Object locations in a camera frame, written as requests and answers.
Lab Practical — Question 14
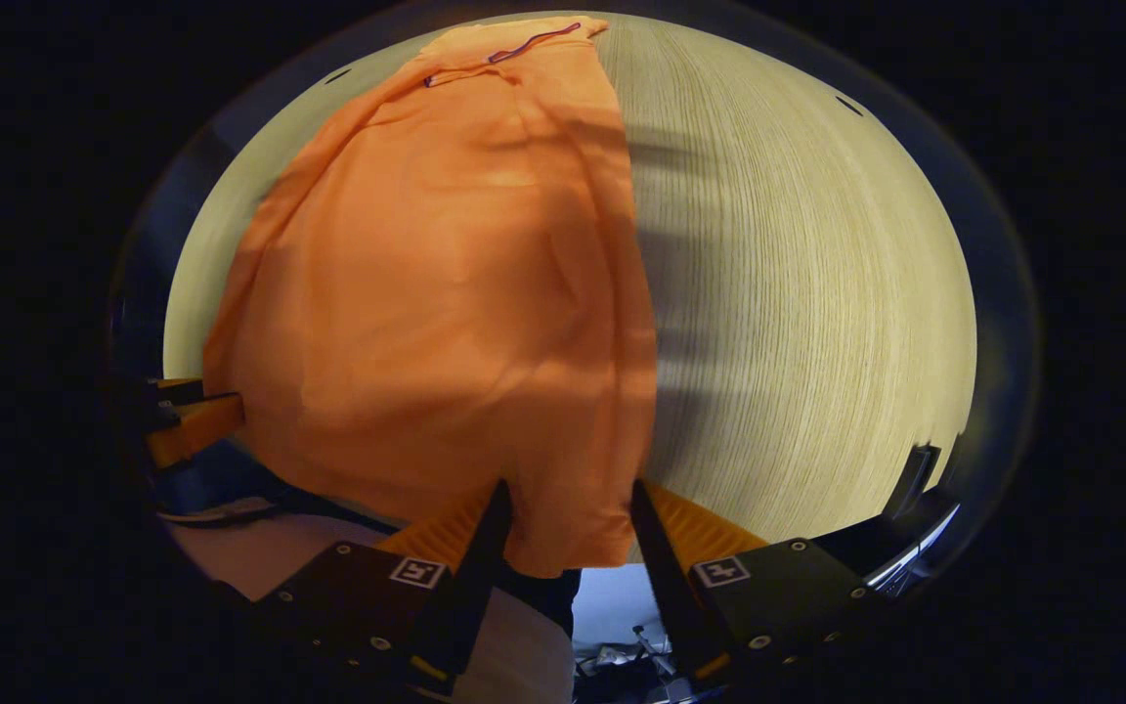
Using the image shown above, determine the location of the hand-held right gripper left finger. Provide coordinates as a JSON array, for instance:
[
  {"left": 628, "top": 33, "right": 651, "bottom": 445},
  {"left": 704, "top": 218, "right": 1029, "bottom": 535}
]
[{"left": 255, "top": 477, "right": 515, "bottom": 697}]

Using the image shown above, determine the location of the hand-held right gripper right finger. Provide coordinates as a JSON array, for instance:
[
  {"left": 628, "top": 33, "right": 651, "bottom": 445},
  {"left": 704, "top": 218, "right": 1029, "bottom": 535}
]
[{"left": 629, "top": 477, "right": 901, "bottom": 690}]

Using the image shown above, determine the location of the orange T-shirt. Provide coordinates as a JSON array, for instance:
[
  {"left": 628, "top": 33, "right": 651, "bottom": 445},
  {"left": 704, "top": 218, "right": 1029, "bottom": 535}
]
[{"left": 201, "top": 15, "right": 660, "bottom": 580}]

